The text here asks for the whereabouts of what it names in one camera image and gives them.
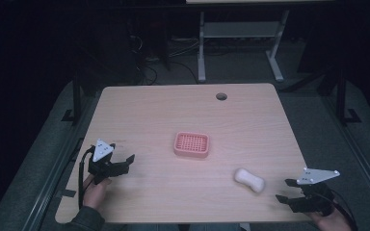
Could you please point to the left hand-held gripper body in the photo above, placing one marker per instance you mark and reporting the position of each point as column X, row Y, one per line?
column 103, row 167

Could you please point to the white soap bar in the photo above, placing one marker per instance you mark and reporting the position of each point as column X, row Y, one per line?
column 250, row 180

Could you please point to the aluminium rail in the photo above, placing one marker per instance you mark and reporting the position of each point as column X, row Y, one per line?
column 49, row 179
column 359, row 150

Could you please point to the pink soap dish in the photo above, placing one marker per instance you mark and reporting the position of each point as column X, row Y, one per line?
column 191, row 145

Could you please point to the person's right hand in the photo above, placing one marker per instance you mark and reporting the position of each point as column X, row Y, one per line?
column 330, row 221

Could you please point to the white metal desk frame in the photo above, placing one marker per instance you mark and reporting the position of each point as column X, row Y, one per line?
column 237, row 29

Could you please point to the black metal stand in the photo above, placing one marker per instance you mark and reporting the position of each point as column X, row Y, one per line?
column 342, row 96
column 76, row 96

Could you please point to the person's left hand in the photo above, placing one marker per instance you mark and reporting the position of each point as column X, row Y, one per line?
column 93, row 192

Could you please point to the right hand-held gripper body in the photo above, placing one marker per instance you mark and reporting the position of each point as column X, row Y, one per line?
column 314, row 192

